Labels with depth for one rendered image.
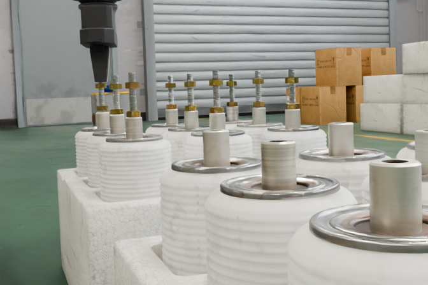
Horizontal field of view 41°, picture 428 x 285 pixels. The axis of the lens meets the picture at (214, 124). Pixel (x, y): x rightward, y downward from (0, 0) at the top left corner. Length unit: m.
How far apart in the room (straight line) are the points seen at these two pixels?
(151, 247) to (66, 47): 5.46
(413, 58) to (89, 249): 3.05
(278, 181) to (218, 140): 0.12
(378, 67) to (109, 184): 4.25
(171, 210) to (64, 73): 5.49
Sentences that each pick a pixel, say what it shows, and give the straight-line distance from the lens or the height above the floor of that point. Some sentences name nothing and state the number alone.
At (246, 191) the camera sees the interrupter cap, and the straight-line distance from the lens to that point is 0.34.
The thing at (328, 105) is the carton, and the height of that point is 0.15.
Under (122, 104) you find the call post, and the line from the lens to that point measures 1.15.
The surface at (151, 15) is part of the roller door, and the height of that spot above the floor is 1.08.
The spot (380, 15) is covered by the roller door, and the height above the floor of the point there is 1.13.
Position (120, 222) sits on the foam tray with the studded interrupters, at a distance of 0.70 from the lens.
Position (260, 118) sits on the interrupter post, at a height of 0.26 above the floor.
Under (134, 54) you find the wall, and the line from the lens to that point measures 6.08.
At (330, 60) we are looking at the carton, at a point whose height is 0.50.
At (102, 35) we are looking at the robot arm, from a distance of 0.95.
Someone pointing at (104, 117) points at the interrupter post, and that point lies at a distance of 0.99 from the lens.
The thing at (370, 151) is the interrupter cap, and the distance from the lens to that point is 0.54.
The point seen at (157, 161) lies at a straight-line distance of 0.74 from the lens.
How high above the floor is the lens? 0.32
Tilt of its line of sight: 4 degrees down
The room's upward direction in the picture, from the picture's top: 2 degrees counter-clockwise
